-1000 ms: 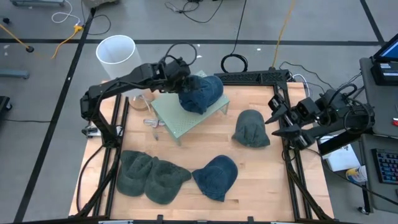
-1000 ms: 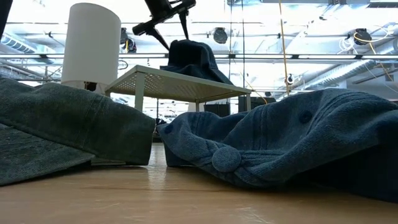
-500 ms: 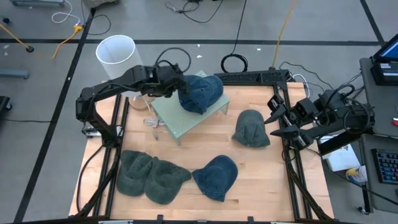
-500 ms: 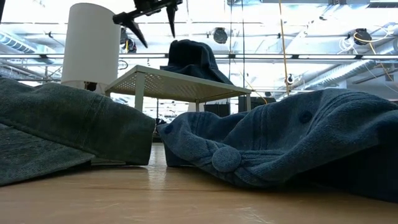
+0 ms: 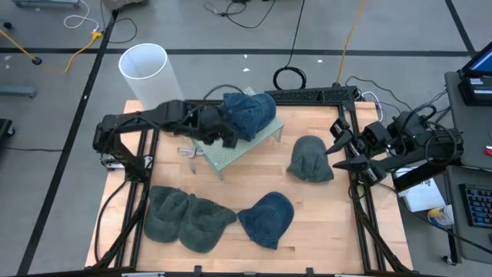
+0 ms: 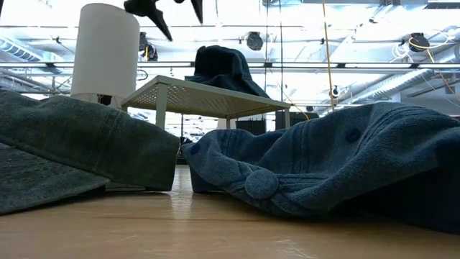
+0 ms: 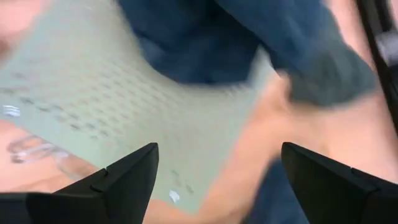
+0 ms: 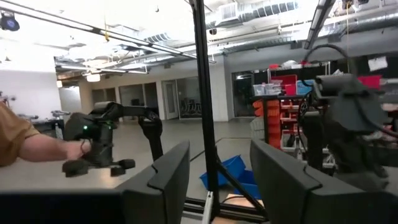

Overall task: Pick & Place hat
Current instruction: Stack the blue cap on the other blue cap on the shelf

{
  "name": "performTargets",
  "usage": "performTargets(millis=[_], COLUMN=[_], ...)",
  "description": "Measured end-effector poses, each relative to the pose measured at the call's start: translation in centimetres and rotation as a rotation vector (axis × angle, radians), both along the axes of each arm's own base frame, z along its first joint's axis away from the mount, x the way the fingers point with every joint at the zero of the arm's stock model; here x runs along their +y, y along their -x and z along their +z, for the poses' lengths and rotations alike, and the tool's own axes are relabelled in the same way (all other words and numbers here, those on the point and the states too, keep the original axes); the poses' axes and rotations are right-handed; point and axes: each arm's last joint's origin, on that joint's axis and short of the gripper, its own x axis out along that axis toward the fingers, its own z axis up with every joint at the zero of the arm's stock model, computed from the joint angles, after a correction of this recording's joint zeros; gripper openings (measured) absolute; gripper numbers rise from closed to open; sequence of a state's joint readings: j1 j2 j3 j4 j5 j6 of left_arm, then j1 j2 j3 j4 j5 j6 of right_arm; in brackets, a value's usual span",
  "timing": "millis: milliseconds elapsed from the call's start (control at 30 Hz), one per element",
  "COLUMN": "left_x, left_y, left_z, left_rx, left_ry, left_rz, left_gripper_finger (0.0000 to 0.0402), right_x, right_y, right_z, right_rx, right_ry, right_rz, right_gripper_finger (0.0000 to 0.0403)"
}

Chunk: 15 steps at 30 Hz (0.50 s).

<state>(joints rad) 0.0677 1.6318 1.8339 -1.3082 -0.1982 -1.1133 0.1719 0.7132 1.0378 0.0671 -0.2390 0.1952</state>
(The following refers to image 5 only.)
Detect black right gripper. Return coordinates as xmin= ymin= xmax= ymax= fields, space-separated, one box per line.
xmin=325 ymin=117 xmax=387 ymax=186

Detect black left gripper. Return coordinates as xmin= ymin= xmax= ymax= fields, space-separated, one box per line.
xmin=178 ymin=104 xmax=239 ymax=150

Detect blue fabric cap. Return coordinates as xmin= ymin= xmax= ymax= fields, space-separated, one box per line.
xmin=218 ymin=92 xmax=278 ymax=142
xmin=237 ymin=191 xmax=295 ymax=250

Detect green fabric cap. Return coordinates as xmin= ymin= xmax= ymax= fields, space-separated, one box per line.
xmin=144 ymin=185 xmax=190 ymax=244
xmin=286 ymin=135 xmax=335 ymax=184
xmin=178 ymin=193 xmax=238 ymax=254

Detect pale green perforated shelf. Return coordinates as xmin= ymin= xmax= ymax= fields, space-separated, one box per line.
xmin=191 ymin=86 xmax=286 ymax=182

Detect black desk support bar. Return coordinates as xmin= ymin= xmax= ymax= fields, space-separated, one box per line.
xmin=391 ymin=161 xmax=453 ymax=193

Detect white paper box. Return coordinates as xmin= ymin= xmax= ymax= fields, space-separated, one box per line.
xmin=395 ymin=167 xmax=447 ymax=213

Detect white cylindrical bin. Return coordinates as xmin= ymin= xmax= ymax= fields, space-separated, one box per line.
xmin=118 ymin=42 xmax=185 ymax=112

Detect white canister yellow blue label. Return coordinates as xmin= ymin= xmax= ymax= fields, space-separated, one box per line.
xmin=426 ymin=203 xmax=456 ymax=228

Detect grey side desk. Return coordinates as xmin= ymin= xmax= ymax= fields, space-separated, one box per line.
xmin=444 ymin=70 xmax=492 ymax=171
xmin=444 ymin=164 xmax=492 ymax=265

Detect black box with labels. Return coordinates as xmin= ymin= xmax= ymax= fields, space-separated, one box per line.
xmin=457 ymin=74 xmax=492 ymax=107

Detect black keyboard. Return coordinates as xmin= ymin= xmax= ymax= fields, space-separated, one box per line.
xmin=459 ymin=183 xmax=492 ymax=229

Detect black desk leg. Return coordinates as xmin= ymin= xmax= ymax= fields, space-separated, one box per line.
xmin=441 ymin=226 xmax=460 ymax=266

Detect open laptop screen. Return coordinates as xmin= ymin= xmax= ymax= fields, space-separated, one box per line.
xmin=460 ymin=41 xmax=492 ymax=78

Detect grey metal floor foot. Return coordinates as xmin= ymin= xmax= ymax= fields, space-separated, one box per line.
xmin=0 ymin=85 xmax=38 ymax=98

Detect black wheeled base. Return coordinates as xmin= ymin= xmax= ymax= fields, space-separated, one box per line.
xmin=0 ymin=118 xmax=16 ymax=139

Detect grey metal floor bar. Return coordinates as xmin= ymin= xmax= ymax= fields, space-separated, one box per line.
xmin=13 ymin=0 xmax=81 ymax=8

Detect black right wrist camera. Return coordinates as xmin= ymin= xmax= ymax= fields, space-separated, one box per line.
xmin=362 ymin=121 xmax=394 ymax=148

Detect white cable loop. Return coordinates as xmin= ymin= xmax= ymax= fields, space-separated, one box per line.
xmin=360 ymin=90 xmax=385 ymax=122

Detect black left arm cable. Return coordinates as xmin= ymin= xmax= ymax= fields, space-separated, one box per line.
xmin=202 ymin=83 xmax=245 ymax=102

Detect black perforated frame bar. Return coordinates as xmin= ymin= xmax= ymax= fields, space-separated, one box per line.
xmin=264 ymin=85 xmax=359 ymax=105

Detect thin black floor cable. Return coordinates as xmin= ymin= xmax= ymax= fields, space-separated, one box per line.
xmin=344 ymin=75 xmax=450 ymax=124
xmin=202 ymin=0 xmax=278 ymax=30
xmin=100 ymin=0 xmax=138 ymax=44
xmin=0 ymin=146 xmax=65 ymax=152

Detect black aluminium table frame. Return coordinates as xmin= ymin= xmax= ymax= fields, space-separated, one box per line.
xmin=85 ymin=85 xmax=415 ymax=277

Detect coiled black cable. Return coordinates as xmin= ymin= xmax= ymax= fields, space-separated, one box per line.
xmin=272 ymin=0 xmax=308 ymax=91

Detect long yellow cable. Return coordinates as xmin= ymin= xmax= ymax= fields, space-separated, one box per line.
xmin=336 ymin=0 xmax=366 ymax=86

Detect black frame cable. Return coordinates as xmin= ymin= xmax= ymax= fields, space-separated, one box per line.
xmin=94 ymin=179 xmax=130 ymax=266

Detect yellow extension cord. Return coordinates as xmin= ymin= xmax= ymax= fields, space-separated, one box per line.
xmin=0 ymin=28 xmax=104 ymax=75

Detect white floor cable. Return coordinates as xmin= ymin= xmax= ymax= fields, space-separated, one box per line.
xmin=63 ymin=0 xmax=100 ymax=32

